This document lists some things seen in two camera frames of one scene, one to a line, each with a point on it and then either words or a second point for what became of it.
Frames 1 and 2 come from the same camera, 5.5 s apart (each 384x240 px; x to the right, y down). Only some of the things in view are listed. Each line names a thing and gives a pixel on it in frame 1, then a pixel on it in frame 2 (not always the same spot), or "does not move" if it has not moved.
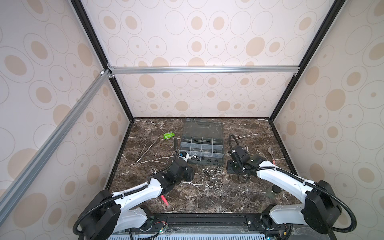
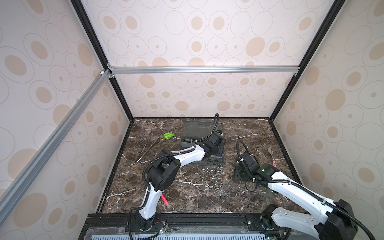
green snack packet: [168, 135] does not move
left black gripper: [190, 174] → [220, 150]
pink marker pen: [165, 200] does not move
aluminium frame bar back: [274, 70] does not move
